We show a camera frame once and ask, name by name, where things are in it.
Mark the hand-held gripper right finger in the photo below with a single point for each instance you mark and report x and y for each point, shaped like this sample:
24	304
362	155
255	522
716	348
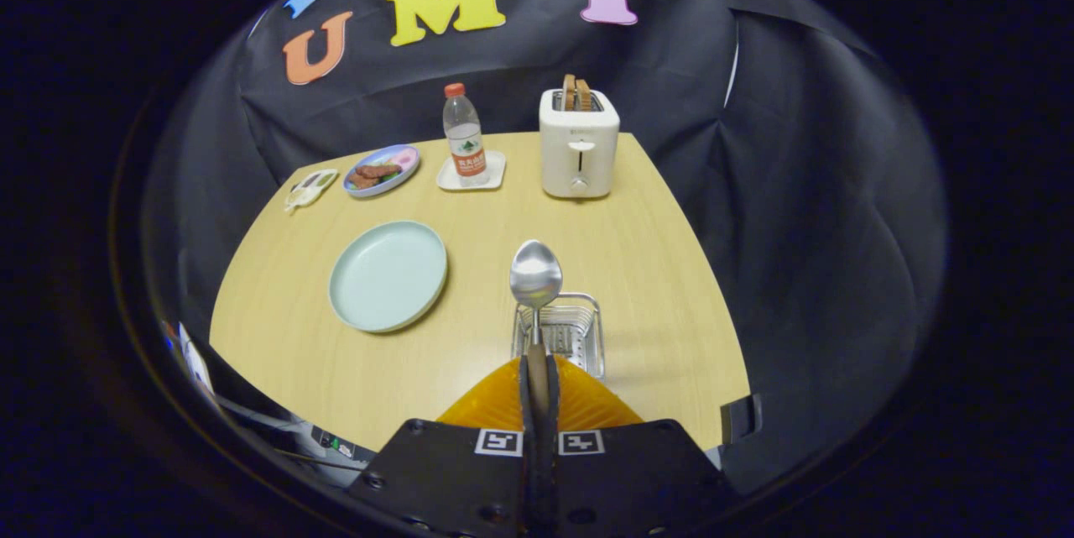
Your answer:
554	395

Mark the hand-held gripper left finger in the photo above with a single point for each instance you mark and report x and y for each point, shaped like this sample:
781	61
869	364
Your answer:
525	395

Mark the pale green plate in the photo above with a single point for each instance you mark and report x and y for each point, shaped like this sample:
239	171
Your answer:
386	278

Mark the black electronics box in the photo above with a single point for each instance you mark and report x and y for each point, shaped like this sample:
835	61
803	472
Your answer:
336	443

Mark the white square coaster tray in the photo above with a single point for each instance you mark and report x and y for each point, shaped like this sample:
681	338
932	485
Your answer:
497	173

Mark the white toaster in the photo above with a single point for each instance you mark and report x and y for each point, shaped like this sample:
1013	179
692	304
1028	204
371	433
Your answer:
579	169

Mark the clear plastic water bottle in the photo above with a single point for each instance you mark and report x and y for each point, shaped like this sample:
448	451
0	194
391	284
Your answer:
466	152

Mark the blue plate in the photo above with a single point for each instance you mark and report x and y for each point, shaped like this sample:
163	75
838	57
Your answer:
407	159

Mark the brown food pieces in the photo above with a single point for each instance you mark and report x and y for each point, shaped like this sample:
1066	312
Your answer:
373	175

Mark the white divided sauce dish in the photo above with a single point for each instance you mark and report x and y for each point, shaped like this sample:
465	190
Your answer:
310	188

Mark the brown toast slice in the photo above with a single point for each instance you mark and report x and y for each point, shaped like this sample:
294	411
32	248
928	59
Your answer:
584	95
569	91

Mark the black backdrop cloth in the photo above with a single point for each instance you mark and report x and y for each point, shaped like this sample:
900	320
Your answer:
797	211

